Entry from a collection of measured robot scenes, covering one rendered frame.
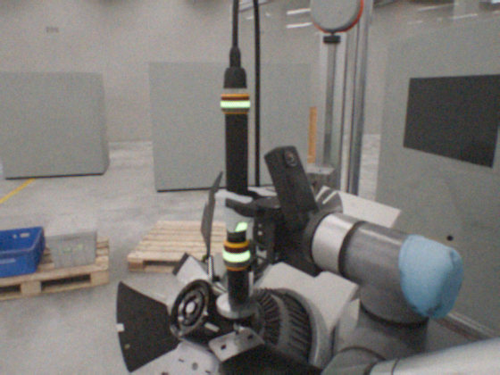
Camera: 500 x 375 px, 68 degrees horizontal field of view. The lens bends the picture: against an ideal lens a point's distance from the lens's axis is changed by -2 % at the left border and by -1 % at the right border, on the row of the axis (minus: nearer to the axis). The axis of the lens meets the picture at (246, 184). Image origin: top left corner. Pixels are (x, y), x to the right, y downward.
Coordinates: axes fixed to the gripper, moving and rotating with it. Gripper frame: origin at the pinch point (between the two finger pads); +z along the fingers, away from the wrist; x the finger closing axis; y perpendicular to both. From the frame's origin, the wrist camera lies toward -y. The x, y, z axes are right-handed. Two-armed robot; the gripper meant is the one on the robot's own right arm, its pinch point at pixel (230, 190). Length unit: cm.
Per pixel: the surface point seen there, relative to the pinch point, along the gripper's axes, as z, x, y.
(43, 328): 218, 4, 150
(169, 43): 1054, 592, -147
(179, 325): 9.2, -5.5, 28.3
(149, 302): 25.4, -3.8, 31.8
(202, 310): 4.9, -2.9, 23.9
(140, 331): 28.2, -5.3, 40.6
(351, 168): 27, 76, 11
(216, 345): 0.1, -3.2, 28.5
